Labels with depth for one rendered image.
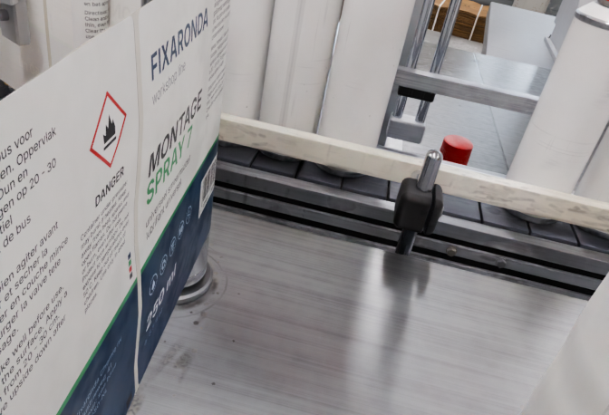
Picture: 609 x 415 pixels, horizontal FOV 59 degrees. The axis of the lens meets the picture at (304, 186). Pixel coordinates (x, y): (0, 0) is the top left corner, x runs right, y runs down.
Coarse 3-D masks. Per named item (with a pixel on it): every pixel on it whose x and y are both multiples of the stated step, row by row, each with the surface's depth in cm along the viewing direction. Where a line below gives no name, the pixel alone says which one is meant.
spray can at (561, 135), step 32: (608, 0) 36; (576, 32) 38; (608, 32) 36; (576, 64) 38; (608, 64) 37; (544, 96) 41; (576, 96) 38; (608, 96) 38; (544, 128) 41; (576, 128) 39; (544, 160) 41; (576, 160) 41; (544, 224) 44
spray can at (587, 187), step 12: (600, 144) 43; (600, 156) 42; (588, 168) 44; (600, 168) 42; (588, 180) 43; (600, 180) 42; (576, 192) 45; (588, 192) 43; (600, 192) 42; (588, 228) 44
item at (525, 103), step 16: (400, 80) 46; (416, 80) 46; (432, 80) 45; (448, 80) 45; (464, 80) 46; (448, 96) 46; (464, 96) 45; (480, 96) 45; (496, 96) 45; (512, 96) 45; (528, 96) 45; (528, 112) 45
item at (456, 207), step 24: (264, 168) 44; (288, 168) 45; (312, 168) 46; (360, 192) 44; (384, 192) 44; (456, 216) 43; (480, 216) 44; (504, 216) 44; (552, 240) 43; (576, 240) 43; (600, 240) 43
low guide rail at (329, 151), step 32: (224, 128) 43; (256, 128) 43; (288, 128) 43; (320, 160) 43; (352, 160) 42; (384, 160) 42; (416, 160) 42; (448, 192) 42; (480, 192) 42; (512, 192) 41; (544, 192) 41; (576, 224) 42; (608, 224) 41
